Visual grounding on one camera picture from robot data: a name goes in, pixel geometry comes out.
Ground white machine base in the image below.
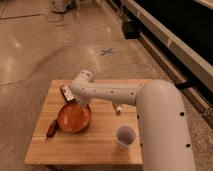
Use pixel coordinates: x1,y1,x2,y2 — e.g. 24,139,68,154
49,0,78,13

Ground long white bench rail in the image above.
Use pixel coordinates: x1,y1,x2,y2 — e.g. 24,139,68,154
94,0,213,98

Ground wooden table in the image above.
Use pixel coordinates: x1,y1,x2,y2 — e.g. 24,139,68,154
24,80,143,166

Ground brown red snack packet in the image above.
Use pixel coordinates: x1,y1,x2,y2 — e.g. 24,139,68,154
46,120,59,138

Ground translucent plastic cup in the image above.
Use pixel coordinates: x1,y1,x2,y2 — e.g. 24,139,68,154
116,126,136,149

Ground orange ceramic bowl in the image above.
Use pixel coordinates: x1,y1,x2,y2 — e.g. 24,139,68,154
57,103,92,134

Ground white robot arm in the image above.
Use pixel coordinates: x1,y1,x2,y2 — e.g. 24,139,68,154
70,70,196,171

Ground black box on floor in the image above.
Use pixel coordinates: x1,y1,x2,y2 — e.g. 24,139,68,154
122,21,140,39

